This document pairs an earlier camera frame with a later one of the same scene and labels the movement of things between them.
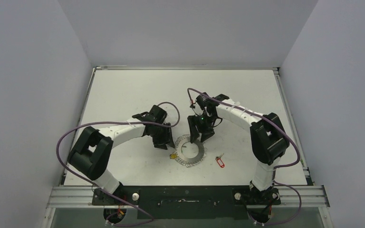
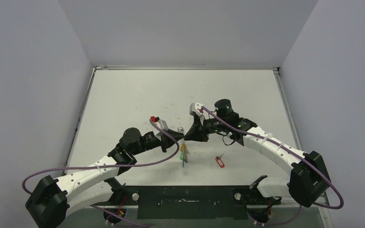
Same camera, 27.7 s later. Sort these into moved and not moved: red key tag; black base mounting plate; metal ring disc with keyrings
Moved: metal ring disc with keyrings
Not moved: red key tag; black base mounting plate
